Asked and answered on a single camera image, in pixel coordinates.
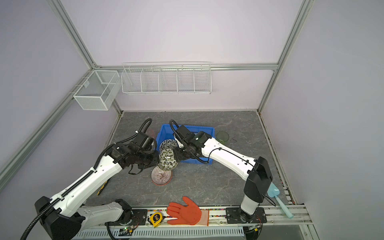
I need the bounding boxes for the yellow tape measure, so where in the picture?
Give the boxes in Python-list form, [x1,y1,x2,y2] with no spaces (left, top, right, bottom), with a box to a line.
[149,211,163,228]

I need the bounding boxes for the yellow handled pliers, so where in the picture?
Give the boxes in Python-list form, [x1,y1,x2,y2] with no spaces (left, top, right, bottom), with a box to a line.
[97,180,110,196]

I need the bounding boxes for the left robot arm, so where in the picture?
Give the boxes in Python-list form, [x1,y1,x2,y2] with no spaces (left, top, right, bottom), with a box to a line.
[21,118,159,240]

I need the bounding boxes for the white mesh basket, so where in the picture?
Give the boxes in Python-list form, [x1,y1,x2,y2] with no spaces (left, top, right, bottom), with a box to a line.
[74,70,122,111]

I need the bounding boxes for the aluminium frame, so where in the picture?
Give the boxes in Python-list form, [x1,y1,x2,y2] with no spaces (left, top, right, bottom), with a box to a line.
[1,1,313,240]

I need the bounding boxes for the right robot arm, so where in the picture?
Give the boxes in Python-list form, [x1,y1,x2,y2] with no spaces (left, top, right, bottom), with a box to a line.
[170,120,273,223]

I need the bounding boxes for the red rubber glove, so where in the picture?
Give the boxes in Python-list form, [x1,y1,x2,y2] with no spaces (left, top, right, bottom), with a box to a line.
[167,196,209,226]

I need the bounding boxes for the white wire wall rack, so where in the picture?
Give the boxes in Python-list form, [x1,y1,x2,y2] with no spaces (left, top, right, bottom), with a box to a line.
[121,62,212,95]

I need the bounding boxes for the light blue spatula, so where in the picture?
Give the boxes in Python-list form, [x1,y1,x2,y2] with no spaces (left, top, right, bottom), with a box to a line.
[267,183,294,219]

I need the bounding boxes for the green transparent cup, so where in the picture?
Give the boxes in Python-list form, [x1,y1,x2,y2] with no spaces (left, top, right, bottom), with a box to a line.
[216,131,230,145]

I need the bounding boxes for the purple striped bowl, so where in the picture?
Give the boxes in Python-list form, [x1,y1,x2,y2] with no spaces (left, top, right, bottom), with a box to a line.
[151,166,173,180]

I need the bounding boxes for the blue plastic bin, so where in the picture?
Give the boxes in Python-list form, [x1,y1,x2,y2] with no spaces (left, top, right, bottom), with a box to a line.
[156,124,216,152]

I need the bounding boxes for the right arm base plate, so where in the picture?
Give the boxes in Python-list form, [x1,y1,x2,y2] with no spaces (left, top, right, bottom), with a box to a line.
[226,207,267,224]

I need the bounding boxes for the white vented rail cover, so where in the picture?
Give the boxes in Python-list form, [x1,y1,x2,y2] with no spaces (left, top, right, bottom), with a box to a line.
[74,226,245,240]

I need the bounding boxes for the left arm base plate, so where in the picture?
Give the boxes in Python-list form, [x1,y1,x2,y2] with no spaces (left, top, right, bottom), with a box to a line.
[119,209,148,226]

